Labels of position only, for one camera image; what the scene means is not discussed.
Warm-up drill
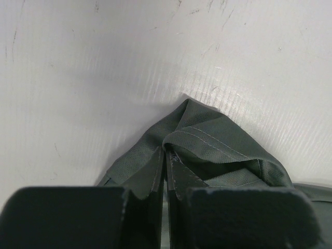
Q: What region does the grey t-shirt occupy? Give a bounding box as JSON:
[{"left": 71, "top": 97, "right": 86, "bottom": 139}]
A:
[{"left": 99, "top": 99, "right": 331, "bottom": 248}]

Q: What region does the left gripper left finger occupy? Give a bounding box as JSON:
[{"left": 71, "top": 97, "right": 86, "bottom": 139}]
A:
[{"left": 1, "top": 148, "right": 164, "bottom": 248}]

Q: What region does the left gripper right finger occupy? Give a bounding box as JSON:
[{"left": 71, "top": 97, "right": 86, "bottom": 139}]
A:
[{"left": 165, "top": 152, "right": 324, "bottom": 248}]

